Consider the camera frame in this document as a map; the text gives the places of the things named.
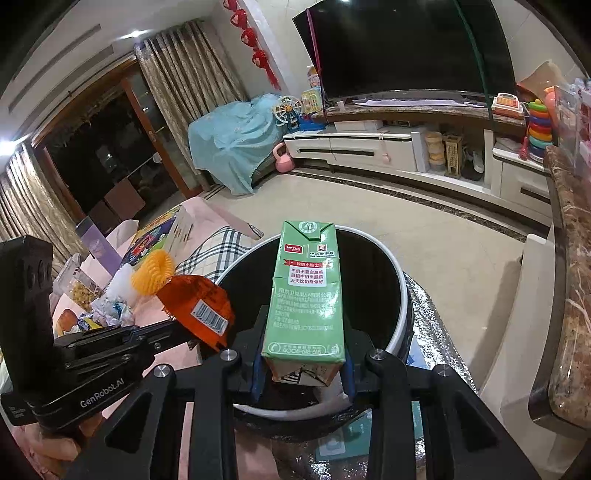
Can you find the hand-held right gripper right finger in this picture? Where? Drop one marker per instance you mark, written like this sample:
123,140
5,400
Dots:
349,381

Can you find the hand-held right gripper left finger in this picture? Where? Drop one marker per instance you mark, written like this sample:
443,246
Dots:
258,374

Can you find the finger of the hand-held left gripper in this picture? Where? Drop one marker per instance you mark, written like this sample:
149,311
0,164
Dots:
115,336
115,362

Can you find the white foam fruit net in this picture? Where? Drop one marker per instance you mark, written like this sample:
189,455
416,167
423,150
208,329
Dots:
123,286

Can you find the orange foam fruit net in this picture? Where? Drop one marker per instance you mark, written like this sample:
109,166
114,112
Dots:
152,272

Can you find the green milk carton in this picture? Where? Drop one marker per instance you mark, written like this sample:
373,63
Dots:
304,300

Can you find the orange snack wrapper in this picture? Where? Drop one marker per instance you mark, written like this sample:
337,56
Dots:
198,304

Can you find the black bin with white rim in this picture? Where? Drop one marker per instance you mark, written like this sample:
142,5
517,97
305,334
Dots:
374,277

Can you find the crumpled paper wrapper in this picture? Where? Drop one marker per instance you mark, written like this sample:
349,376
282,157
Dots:
111,314

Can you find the red yellow apple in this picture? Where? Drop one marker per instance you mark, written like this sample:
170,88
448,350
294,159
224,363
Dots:
64,323

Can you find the clear popcorn jar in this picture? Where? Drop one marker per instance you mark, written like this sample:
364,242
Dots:
83,288

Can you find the beige patterned curtain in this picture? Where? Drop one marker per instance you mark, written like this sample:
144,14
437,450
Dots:
194,69
32,207

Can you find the silver foil bag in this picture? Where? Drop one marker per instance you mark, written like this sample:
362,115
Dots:
438,323

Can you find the colourful picture book box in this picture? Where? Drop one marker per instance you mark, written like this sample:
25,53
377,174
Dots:
152,235

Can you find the pink patchwork tablecloth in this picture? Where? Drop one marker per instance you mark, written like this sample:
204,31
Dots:
203,217

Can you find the dark glass sliding door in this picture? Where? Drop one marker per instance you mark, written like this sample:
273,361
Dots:
101,152

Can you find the pink kettlebell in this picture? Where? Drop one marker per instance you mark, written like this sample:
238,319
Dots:
281,159

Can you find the armchair under blue cloth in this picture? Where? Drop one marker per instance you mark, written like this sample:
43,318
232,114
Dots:
231,138

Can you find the white television cabinet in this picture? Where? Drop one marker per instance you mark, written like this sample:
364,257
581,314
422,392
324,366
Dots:
351,147

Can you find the brown marble counter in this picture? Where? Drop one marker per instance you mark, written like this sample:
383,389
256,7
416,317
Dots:
570,277

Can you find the toy ferris wheel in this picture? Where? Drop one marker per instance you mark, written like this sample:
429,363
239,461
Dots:
287,113

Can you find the rainbow stacking rings toy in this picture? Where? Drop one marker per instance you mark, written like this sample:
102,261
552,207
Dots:
539,131

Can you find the toy cash register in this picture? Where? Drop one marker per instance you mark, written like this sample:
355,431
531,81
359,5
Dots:
507,106

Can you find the pink stick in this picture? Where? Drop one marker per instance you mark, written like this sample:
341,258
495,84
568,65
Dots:
316,60

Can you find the green stick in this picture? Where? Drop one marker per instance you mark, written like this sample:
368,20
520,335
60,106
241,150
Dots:
480,69

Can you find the black flat television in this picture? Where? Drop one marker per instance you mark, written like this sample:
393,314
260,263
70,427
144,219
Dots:
406,46

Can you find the pink pig toy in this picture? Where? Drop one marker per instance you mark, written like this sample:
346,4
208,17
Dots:
551,106

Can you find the cardboard box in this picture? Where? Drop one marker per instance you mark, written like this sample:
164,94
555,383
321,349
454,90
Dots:
538,81

